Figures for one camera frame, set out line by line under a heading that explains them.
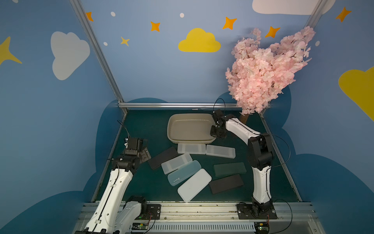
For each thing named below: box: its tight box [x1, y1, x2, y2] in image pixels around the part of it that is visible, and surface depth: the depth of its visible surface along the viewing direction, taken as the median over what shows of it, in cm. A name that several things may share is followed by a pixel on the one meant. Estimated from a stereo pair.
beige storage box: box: [166, 113, 217, 145], surface depth 113 cm
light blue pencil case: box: [167, 159, 202, 187], surface depth 90 cm
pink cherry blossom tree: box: [225, 26, 316, 123], surface depth 65 cm
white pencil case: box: [177, 168, 212, 203], surface depth 84 cm
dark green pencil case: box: [213, 161, 247, 177], surface depth 90 cm
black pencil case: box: [208, 174, 244, 195], surface depth 84 cm
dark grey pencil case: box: [147, 146, 179, 170], surface depth 95 cm
